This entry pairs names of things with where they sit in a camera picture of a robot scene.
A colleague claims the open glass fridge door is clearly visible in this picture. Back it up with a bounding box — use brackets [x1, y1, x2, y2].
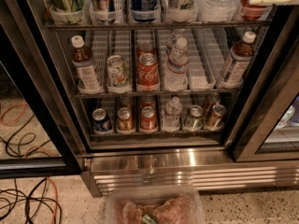
[0, 0, 83, 178]

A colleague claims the stainless steel display fridge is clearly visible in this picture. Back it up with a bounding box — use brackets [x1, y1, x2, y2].
[18, 0, 299, 198]

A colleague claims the water bottle bottom shelf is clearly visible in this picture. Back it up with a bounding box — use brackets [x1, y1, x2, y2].
[163, 96, 182, 132]

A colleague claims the front Coca-Cola can middle shelf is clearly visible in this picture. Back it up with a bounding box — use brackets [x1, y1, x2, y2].
[137, 53, 159, 86]

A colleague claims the rear gold can bottom shelf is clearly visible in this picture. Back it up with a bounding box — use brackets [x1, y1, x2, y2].
[120, 96, 134, 110]

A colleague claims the front water bottle middle shelf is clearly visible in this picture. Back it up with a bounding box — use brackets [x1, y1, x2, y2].
[164, 37, 189, 87]

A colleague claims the pink cloth in bin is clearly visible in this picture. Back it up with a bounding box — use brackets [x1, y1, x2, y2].
[120, 193, 199, 224]

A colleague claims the left iced tea bottle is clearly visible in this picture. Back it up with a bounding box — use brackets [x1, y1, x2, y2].
[71, 35, 100, 91]

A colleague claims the blue can bottom shelf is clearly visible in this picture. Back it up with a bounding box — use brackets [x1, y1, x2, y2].
[92, 108, 112, 133]

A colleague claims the rear red can bottom shelf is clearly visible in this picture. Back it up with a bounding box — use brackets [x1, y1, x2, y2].
[141, 95, 156, 108]

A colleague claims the green object in bin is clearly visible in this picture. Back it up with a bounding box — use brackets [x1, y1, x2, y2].
[141, 214, 159, 224]

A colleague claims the iced tea bottle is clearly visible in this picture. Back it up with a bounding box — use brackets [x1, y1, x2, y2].
[221, 31, 256, 83]
[71, 35, 100, 91]

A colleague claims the right iced tea bottle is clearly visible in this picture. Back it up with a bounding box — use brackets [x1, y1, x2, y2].
[221, 31, 256, 83]

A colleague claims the green silver can bottom shelf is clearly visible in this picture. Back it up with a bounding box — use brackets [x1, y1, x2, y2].
[184, 105, 203, 129]

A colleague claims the orange cable on floor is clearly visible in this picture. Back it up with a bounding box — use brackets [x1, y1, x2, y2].
[0, 101, 60, 224]

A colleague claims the front gold can bottom shelf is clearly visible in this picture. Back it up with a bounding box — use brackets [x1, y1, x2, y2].
[118, 107, 135, 131]

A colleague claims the rear water bottle middle shelf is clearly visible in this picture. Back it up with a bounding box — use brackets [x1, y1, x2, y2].
[165, 29, 186, 56]

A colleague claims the front red can bottom shelf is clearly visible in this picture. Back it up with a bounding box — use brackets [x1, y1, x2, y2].
[140, 106, 157, 131]

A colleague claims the white green soda can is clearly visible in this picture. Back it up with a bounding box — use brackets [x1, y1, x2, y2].
[107, 55, 129, 88]

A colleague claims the clear plastic bin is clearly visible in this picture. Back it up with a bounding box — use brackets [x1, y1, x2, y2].
[105, 185, 206, 224]

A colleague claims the rear right gold can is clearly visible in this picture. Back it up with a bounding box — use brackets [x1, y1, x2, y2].
[202, 92, 221, 115]

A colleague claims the front right gold can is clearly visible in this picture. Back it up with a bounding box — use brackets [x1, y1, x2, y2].
[206, 104, 226, 128]

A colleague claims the gold can shelf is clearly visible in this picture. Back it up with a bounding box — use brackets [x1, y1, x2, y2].
[120, 96, 134, 110]
[118, 107, 135, 131]

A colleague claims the rear Coca-Cola can middle shelf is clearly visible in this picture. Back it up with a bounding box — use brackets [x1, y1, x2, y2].
[136, 40, 155, 57]

